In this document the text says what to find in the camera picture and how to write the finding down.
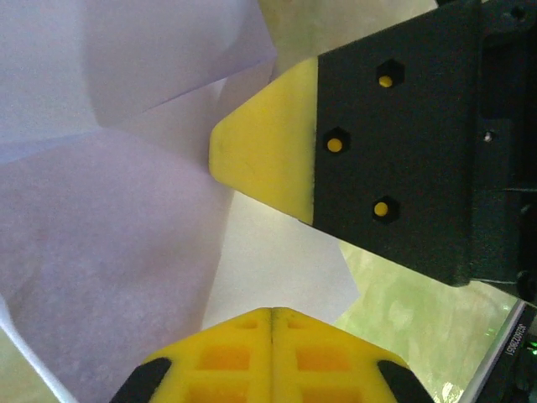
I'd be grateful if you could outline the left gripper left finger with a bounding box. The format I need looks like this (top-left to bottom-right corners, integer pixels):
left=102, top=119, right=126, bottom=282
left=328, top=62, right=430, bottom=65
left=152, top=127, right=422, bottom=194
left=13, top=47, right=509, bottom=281
left=109, top=308, right=274, bottom=403

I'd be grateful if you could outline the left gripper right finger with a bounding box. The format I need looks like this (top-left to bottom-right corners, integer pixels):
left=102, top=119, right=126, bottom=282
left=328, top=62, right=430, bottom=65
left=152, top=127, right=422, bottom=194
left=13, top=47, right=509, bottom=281
left=270, top=308, right=434, bottom=403

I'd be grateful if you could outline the lavender white paper sheet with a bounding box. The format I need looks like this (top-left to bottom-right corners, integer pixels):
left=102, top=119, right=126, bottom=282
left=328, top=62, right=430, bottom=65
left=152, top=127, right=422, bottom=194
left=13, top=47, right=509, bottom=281
left=0, top=0, right=362, bottom=403

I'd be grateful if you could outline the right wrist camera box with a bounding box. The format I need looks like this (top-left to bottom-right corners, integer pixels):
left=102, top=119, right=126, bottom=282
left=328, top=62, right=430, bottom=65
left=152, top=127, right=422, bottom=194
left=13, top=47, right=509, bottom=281
left=459, top=300, right=537, bottom=403

